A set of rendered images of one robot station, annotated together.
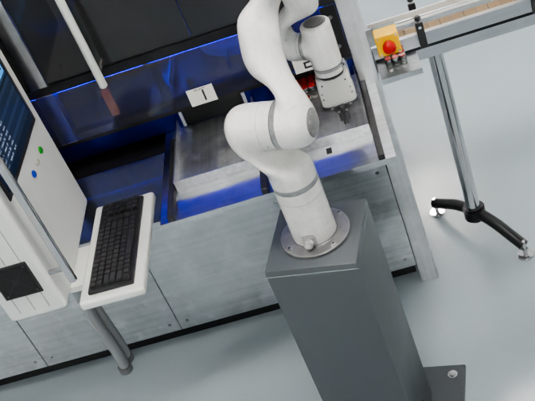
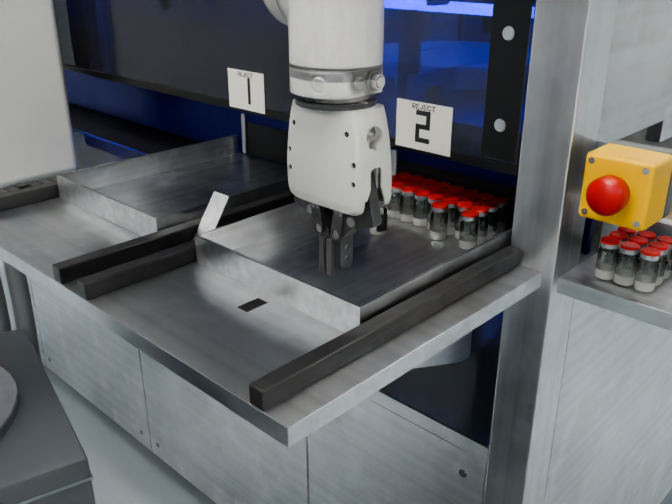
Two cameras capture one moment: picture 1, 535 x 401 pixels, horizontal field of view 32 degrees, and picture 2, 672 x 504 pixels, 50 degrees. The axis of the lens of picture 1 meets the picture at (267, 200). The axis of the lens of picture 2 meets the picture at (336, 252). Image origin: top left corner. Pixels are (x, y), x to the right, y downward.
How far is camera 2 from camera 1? 219 cm
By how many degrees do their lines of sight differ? 31
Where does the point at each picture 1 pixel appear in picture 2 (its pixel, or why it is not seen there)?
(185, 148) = (187, 169)
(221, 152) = (188, 197)
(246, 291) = (222, 476)
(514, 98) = not seen: outside the picture
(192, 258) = not seen: hidden behind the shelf
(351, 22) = (552, 75)
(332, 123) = (351, 272)
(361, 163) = (223, 375)
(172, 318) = (145, 427)
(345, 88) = (338, 163)
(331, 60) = (317, 38)
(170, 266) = not seen: hidden behind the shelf
